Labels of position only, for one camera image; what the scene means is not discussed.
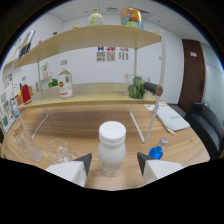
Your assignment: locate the blue liquid bottle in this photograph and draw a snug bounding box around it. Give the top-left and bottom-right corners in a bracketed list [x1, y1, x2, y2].
[147, 136, 169, 161]

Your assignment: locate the clear glass with ice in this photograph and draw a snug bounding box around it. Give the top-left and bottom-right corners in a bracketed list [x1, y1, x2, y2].
[45, 137, 80, 165]

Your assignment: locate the white cloth pouch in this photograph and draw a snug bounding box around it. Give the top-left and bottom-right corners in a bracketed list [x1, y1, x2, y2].
[156, 105, 191, 136]

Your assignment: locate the black office chair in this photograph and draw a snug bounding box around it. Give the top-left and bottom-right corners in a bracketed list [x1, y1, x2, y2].
[184, 101, 224, 162]

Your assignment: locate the orange printed menu sheet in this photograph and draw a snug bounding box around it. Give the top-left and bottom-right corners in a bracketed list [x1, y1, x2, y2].
[143, 101, 171, 113]

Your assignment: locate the white kitchen scale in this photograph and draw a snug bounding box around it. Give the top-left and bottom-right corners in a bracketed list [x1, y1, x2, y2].
[1, 114, 16, 135]

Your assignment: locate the white jar blue base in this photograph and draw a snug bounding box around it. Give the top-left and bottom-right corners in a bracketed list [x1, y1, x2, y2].
[12, 104, 21, 118]

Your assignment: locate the two-tier wooden shelf rack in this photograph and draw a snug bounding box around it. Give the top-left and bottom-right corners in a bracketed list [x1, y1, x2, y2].
[11, 24, 167, 145]

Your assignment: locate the clear bottle red label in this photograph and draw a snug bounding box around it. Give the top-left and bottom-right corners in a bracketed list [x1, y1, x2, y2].
[57, 59, 75, 100]

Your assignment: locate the red liquid glass bottle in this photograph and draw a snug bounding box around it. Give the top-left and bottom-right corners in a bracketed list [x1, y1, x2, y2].
[20, 76, 33, 106]

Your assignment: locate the glass jar of limes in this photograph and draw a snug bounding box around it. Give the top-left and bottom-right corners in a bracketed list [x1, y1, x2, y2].
[124, 72, 151, 101]

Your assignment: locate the green potted plant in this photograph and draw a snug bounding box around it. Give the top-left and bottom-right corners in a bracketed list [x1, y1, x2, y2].
[47, 77, 60, 90]

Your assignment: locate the brown door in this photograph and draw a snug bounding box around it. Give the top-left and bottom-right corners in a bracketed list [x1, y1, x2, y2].
[177, 38, 206, 113]

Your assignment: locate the small flower vase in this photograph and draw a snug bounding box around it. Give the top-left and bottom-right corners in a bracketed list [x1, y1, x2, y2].
[41, 61, 51, 80]

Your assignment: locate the yellow green snack bag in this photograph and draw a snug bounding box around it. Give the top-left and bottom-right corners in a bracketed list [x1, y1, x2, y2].
[120, 6, 145, 31]

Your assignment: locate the clear bottle green cap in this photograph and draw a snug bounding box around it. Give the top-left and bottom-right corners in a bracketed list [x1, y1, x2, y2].
[87, 8, 105, 27]

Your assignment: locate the black handle with brown end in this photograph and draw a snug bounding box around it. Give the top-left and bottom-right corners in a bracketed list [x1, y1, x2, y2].
[142, 80, 165, 98]

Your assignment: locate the blue topped wall poster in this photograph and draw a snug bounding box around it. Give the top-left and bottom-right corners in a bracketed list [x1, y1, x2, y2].
[96, 46, 107, 63]

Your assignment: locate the multicolour wall poster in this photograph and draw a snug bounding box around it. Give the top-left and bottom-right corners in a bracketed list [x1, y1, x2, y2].
[118, 46, 131, 62]

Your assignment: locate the red topped wall poster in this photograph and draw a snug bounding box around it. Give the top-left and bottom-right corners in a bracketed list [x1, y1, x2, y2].
[105, 46, 117, 63]

